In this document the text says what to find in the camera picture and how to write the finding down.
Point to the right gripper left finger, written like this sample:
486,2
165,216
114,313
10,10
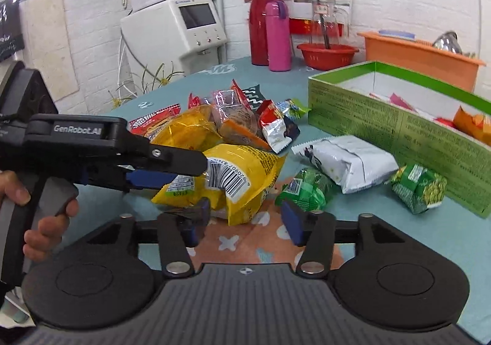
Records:
178,230

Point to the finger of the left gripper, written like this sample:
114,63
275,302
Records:
152,180
172,160

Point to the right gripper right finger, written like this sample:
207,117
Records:
315,232

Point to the orange transparent snack bag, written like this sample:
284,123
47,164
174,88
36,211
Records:
193,129

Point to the yellow snack bag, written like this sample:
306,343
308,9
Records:
237,181

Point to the green pea snack packet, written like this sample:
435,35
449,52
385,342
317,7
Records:
310,189

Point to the small red silver packet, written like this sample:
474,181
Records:
278,130

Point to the white silver snack bag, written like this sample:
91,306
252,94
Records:
351,163

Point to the green cardboard box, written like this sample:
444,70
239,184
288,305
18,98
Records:
354,100

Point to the pink snack packet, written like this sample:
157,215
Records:
400,102

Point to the red clear brown snack packet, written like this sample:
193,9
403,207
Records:
235,120

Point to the orange yellow snack packet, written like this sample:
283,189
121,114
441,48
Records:
478,126

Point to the white screen appliance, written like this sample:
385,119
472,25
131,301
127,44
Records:
173,39

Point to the red plastic basin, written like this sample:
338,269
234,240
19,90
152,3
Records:
318,57

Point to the pink thermos bottle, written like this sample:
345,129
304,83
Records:
277,24

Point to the dark red thermos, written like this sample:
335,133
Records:
257,30

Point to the glass pitcher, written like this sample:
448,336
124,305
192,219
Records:
329,23

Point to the orange plastic tub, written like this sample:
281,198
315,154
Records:
421,57

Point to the blue plate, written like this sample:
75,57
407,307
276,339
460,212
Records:
396,34

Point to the metal bowl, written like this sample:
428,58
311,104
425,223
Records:
448,41

